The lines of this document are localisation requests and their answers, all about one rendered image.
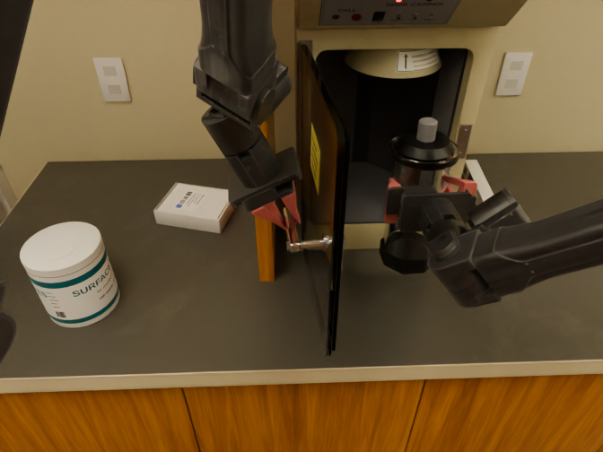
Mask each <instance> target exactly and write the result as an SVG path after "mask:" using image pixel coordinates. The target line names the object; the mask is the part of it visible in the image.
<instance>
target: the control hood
mask: <svg viewBox="0 0 603 452"><path fill-rule="evenodd" d="M321 1H322V0H296V23H297V27H299V29H328V28H409V27H490V26H506V25H507V24H508V23H509V21H510V20H511V19H512V18H513V17H514V15H515V14H516V13H517V12H518V11H519V10H520V8H521V7H522V6H523V5H524V4H525V3H526V2H527V1H528V0H461V1H460V3H459V5H458V7H457V8H456V10H455V12H454V13H453V15H452V16H451V17H450V19H449V21H448V23H447V24H430V25H348V26H319V17H320V8H321Z"/></svg>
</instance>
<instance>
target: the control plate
mask: <svg viewBox="0 0 603 452"><path fill-rule="evenodd" d="M460 1H461V0H433V1H431V2H426V0H403V1H402V2H399V3H397V2H396V1H395V0H322V1H321V8H320V17H319V26H348V25H430V24H447V23H448V21H449V19H450V17H451V16H452V15H453V13H454V12H455V10H456V8H457V7H458V5H459V3H460ZM374 12H386V13H385V15H384V18H383V21H382V22H372V21H371V20H372V17H373V15H374ZM356 13H359V14H360V15H361V16H362V18H361V20H359V21H354V20H352V15H354V14H356ZM398 13H401V14H402V15H401V17H400V19H397V17H395V16H396V14H398ZM414 13H418V16H417V17H416V19H414V17H412V14H414ZM429 13H435V15H434V16H433V18H432V19H431V18H430V17H429V16H428V15H429ZM335 14H337V15H339V18H338V19H333V18H332V16H333V15H335Z"/></svg>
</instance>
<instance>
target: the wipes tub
mask: <svg viewBox="0 0 603 452"><path fill-rule="evenodd" d="M20 259H21V261H22V264H23V266H24V268H25V270H26V272H27V274H28V276H29V277H30V279H31V282H32V284H33V286H34V288H35V290H36V292H37V293H38V295H39V297H40V299H41V301H42V303H43V305H44V307H45V309H46V311H47V312H48V314H49V316H50V317H51V319H52V320H53V321H54V322H55V323H56V324H58V325H60V326H64V327H82V326H88V325H91V324H93V323H95V322H98V321H99V320H101V319H103V318H104V317H106V316H107V315H108V314H109V313H110V312H111V311H112V310H113V309H114V308H115V307H116V306H117V304H118V300H119V296H120V292H119V288H118V283H117V280H116V277H115V275H114V272H113V269H112V266H111V263H110V261H109V257H108V254H107V251H106V248H105V246H104V243H103V240H102V238H101V234H100V232H99V230H98V229H97V228H96V227H94V226H93V225H91V224H89V223H86V222H63V223H59V224H56V225H53V226H50V227H47V228H46V229H44V230H41V231H39V232H37V233H36V234H34V235H33V236H32V237H30V238H29V239H28V240H27V241H26V242H25V243H24V245H23V246H22V249H21V252H20Z"/></svg>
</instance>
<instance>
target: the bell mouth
mask: <svg viewBox="0 0 603 452"><path fill-rule="evenodd" d="M345 62H346V63H347V64H348V65H349V66H350V67H351V68H353V69H354V70H356V71H358V72H360V73H363V74H368V75H372V76H377V77H382V78H391V79H409V78H417V77H423V76H426V75H429V74H433V73H435V72H436V71H438V70H439V69H440V68H441V57H440V53H439V49H438V48H407V49H348V51H347V53H346V55H345Z"/></svg>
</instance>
